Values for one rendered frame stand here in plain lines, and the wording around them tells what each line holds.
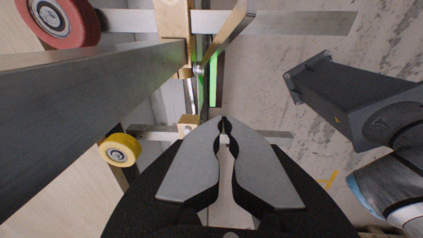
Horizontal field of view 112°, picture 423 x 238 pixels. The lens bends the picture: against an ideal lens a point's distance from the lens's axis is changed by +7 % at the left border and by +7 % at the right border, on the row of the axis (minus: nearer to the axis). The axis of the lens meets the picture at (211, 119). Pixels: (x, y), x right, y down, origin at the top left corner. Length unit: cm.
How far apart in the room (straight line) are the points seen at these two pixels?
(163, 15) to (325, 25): 24
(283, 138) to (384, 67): 131
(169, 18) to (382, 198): 76
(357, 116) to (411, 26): 91
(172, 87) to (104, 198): 41
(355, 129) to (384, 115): 10
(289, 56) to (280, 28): 96
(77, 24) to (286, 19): 29
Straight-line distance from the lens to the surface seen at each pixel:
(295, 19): 28
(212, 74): 43
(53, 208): 78
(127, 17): 30
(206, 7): 42
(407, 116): 83
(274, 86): 126
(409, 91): 87
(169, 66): 17
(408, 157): 76
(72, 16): 28
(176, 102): 58
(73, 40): 29
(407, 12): 157
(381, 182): 75
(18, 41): 36
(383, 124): 83
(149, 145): 64
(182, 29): 25
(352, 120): 81
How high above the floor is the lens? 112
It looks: 58 degrees down
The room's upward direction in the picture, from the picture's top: 174 degrees counter-clockwise
